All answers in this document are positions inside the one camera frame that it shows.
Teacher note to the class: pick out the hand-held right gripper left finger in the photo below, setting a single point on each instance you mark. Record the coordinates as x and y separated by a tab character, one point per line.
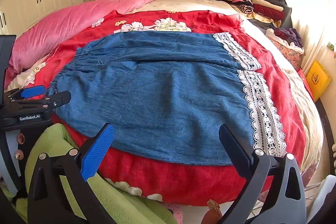
97	153

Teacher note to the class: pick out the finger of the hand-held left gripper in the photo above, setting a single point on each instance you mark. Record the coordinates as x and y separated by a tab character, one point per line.
56	100
32	91

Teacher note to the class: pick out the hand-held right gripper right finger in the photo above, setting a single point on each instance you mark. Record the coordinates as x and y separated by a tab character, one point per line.
236	150

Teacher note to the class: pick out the blue denim pants lace hem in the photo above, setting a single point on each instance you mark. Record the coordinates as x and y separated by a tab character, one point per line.
157	95

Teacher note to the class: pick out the person's left hand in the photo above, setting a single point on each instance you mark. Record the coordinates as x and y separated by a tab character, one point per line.
19	138

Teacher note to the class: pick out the light green garment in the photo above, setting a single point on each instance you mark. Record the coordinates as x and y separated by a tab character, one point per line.
126	203

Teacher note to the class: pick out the brown slipper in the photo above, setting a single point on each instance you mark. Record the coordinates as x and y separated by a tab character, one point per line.
211	212

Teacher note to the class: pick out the red floral blanket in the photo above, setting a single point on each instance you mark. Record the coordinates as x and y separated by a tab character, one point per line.
162	182

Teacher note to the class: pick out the pink quilt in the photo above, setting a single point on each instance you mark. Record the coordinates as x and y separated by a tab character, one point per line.
65	24

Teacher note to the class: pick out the pink dotted cloth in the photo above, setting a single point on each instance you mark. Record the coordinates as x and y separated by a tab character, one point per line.
177	214

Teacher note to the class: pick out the white plastic rack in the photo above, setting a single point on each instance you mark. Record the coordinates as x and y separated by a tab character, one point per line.
321	195

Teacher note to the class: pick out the red bag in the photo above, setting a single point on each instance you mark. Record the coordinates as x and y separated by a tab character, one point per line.
304	81

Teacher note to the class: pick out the yellow box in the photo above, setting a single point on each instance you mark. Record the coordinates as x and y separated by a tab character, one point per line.
317	79

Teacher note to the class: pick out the floral fabric basket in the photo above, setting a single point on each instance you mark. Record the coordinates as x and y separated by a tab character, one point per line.
288	56

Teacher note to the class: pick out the purple clothes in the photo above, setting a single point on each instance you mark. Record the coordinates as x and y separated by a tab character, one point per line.
290	36

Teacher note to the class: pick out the white curtain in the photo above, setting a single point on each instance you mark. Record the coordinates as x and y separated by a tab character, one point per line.
309	16

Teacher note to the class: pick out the dark bed frame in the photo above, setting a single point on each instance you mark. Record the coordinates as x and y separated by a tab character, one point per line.
325	129

